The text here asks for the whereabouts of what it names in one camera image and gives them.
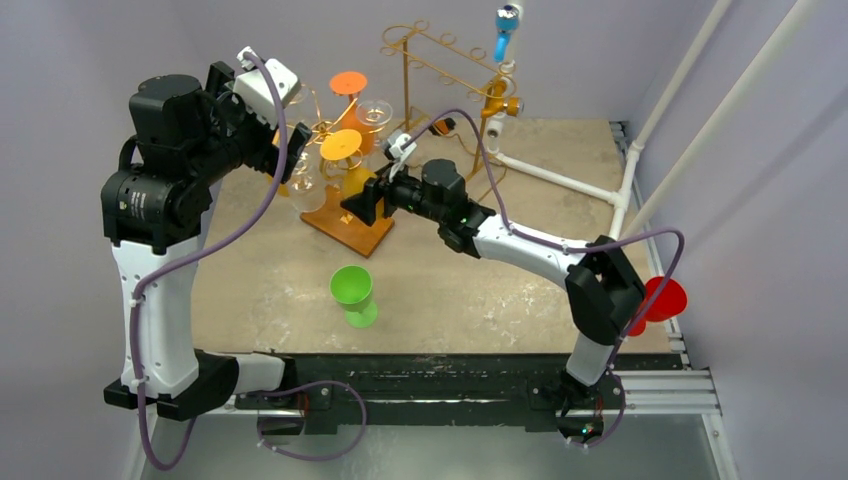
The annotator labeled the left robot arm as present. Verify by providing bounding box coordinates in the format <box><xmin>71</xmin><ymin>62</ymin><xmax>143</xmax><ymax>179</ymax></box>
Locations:
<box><xmin>100</xmin><ymin>51</ymin><xmax>310</xmax><ymax>421</ymax></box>

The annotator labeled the yellow goblet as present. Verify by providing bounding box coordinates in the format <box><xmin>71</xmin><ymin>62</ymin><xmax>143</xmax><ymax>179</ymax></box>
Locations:
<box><xmin>268</xmin><ymin>129</ymin><xmax>296</xmax><ymax>199</ymax></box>
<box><xmin>320</xmin><ymin>129</ymin><xmax>377</xmax><ymax>199</ymax></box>

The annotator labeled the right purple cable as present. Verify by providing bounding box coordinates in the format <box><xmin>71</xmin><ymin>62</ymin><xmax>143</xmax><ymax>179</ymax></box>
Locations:
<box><xmin>404</xmin><ymin>107</ymin><xmax>686</xmax><ymax>450</ymax></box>

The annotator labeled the gold rectangular wire rack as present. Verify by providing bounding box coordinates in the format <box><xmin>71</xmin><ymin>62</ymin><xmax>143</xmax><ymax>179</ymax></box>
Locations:
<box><xmin>374</xmin><ymin>19</ymin><xmax>515</xmax><ymax>193</ymax></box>

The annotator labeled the gold scroll glass rack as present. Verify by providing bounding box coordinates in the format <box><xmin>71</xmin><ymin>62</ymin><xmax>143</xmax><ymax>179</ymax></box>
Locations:
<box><xmin>278</xmin><ymin>87</ymin><xmax>393</xmax><ymax>258</ymax></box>

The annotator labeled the clear glass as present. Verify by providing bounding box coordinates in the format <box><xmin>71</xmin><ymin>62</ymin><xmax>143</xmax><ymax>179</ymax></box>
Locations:
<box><xmin>354</xmin><ymin>99</ymin><xmax>394</xmax><ymax>155</ymax></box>
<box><xmin>286</xmin><ymin>153</ymin><xmax>326</xmax><ymax>213</ymax></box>

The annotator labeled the white pvc pipe frame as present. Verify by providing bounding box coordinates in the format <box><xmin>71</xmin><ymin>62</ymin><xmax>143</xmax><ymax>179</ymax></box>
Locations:
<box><xmin>514</xmin><ymin>1</ymin><xmax>847</xmax><ymax>274</ymax></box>

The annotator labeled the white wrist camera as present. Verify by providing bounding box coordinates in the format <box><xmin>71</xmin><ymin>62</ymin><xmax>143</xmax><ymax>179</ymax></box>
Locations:
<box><xmin>384</xmin><ymin>131</ymin><xmax>417</xmax><ymax>181</ymax></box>
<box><xmin>232</xmin><ymin>46</ymin><xmax>302</xmax><ymax>130</ymax></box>

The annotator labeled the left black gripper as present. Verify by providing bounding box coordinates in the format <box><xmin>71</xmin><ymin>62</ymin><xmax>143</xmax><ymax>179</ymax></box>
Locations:
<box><xmin>186</xmin><ymin>62</ymin><xmax>308</xmax><ymax>186</ymax></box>

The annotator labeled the orange pipe fitting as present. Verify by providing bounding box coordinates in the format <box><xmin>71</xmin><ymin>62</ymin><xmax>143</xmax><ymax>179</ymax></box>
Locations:
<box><xmin>481</xmin><ymin>75</ymin><xmax>524</xmax><ymax>119</ymax></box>

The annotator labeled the yellow goblet front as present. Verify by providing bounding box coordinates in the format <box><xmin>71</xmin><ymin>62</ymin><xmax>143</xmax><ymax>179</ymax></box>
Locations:
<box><xmin>320</xmin><ymin>129</ymin><xmax>377</xmax><ymax>199</ymax></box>

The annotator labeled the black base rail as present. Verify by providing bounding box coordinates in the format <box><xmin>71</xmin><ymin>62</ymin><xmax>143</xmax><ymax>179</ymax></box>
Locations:
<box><xmin>137</xmin><ymin>352</ymin><xmax>722</xmax><ymax>435</ymax></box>

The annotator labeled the clear glass front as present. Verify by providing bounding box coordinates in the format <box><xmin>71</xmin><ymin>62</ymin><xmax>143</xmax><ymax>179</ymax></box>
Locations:
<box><xmin>354</xmin><ymin>99</ymin><xmax>394</xmax><ymax>155</ymax></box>

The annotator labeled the small orange black object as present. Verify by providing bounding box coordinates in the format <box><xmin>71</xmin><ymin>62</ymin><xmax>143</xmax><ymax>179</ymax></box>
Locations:
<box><xmin>428</xmin><ymin>117</ymin><xmax>456</xmax><ymax>137</ymax></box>

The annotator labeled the red plastic goblet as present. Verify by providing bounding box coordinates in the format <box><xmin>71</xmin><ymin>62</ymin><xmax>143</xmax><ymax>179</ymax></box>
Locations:
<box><xmin>628</xmin><ymin>276</ymin><xmax>688</xmax><ymax>337</ymax></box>

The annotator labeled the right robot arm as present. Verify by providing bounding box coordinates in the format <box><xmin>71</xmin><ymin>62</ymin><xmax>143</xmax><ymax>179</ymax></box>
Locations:
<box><xmin>341</xmin><ymin>159</ymin><xmax>646</xmax><ymax>407</ymax></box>

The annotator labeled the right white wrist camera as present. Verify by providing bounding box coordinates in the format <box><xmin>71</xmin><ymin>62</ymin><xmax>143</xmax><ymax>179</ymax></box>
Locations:
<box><xmin>384</xmin><ymin>131</ymin><xmax>417</xmax><ymax>181</ymax></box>

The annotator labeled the green plastic goblet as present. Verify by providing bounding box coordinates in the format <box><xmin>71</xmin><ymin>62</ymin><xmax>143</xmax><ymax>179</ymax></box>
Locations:
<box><xmin>329</xmin><ymin>265</ymin><xmax>379</xmax><ymax>328</ymax></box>

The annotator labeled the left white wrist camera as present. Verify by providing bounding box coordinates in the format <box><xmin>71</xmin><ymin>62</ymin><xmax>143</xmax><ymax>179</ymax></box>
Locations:
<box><xmin>232</xmin><ymin>46</ymin><xmax>302</xmax><ymax>130</ymax></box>

